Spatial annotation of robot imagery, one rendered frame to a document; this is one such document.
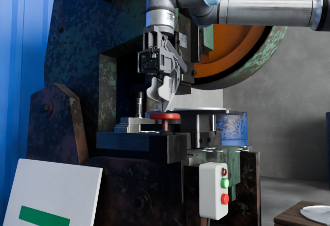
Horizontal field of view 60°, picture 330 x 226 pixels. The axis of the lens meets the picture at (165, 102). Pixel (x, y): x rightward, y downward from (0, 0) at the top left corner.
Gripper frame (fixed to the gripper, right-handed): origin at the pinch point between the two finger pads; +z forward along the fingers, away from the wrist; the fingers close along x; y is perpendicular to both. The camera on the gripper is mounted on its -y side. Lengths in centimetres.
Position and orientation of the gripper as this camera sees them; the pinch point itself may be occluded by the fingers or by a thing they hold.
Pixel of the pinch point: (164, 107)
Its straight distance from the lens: 75.3
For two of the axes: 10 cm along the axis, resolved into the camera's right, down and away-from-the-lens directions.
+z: 0.0, 10.0, -0.8
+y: -5.7, -0.7, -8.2
